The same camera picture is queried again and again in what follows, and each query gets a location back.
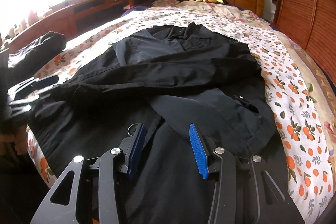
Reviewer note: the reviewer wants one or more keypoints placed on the wooden slatted wardrobe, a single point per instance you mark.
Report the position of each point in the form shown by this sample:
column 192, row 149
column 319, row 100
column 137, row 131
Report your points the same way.
column 302, row 3

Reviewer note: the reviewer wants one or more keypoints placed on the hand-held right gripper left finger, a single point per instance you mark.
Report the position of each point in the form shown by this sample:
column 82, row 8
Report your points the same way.
column 136, row 150

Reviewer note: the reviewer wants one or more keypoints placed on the black double-breasted coat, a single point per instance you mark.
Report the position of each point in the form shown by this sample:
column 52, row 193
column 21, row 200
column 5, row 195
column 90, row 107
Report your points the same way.
column 183, row 69

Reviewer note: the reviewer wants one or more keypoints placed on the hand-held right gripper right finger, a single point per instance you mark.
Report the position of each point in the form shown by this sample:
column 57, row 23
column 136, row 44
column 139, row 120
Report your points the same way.
column 197, row 150

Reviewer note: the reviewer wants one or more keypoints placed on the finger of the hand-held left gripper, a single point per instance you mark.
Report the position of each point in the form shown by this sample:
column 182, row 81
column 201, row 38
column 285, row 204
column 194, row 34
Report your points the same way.
column 47, row 80
column 23, row 106

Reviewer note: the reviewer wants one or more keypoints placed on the pile of dark clothes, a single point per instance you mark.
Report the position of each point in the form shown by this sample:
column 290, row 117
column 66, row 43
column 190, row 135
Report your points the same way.
column 39, row 48

